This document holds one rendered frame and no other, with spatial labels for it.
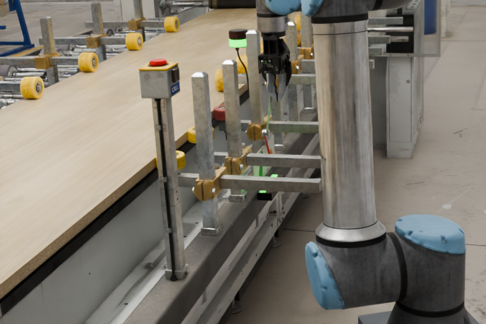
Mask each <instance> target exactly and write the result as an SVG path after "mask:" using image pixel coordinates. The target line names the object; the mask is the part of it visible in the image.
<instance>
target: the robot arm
mask: <svg viewBox="0 0 486 324"><path fill-rule="evenodd" d="M411 1H412V0H256V11H257V31H259V32H261V37H263V52H262V53H261V54H260V55H259V56H258V70H259V74H260V73H262V76H263V78H264V80H265V81H266V85H267V86H266V91H267V93H270V95H271V96H272V98H273V99H274V101H275V102H279V101H280V100H281V99H282V98H283V96H284V93H285V92H286V89H287V86H288V84H289V81H290V79H291V75H292V67H291V61H289V59H290V50H289V48H288V46H287V45H286V43H285V41H284V40H283V38H279V37H283V36H285V35H286V30H288V29H289V21H290V18H288V14H291V13H293V12H303V14H304V15H305V16H308V17H311V25H312V27H313V39H314V52H315V76H316V88H317V112H318V126H319V138H320V163H321V176H322V189H323V214H324V221H323V222H322V223H321V224H320V225H319V226H318V227H317V228H316V230H315V233H316V242H310V243H307V245H306V247H305V260H306V266H307V273H308V277H309V280H310V285H311V287H312V291H313V294H314V296H315V298H316V300H317V303H318V304H319V305H320V306H321V307H322V308H323V309H325V310H340V309H343V310H345V309H349V308H354V307H363V306H369V305H374V304H384V303H389V302H396V303H395V304H394V306H393V309H392V312H391V314H390V317H389V319H388V322H387V324H472V323H471V321H470V319H469V316H468V313H467V311H466V308H465V306H464V297H465V265H466V246H465V235H464V231H463V229H462V228H461V227H460V226H459V225H458V224H457V223H455V222H453V221H451V220H449V219H447V218H444V217H440V216H434V215H428V214H421V215H418V214H411V215H407V216H402V217H400V218H399V219H398V220H397V222H396V224H395V226H394V227H395V231H393V232H387V233H386V228H385V226H384V225H383V224H382V223H381V222H379V220H378V219H376V207H375V177H374V160H373V144H372V113H371V97H370V66H369V50H368V34H367V23H368V11H376V10H382V9H397V8H401V7H404V6H406V5H407V4H409V3H410V2H411ZM261 60H263V61H262V64H261ZM277 74H278V82H279V86H278V93H277V91H276V89H277V86H276V75H277Z"/></svg>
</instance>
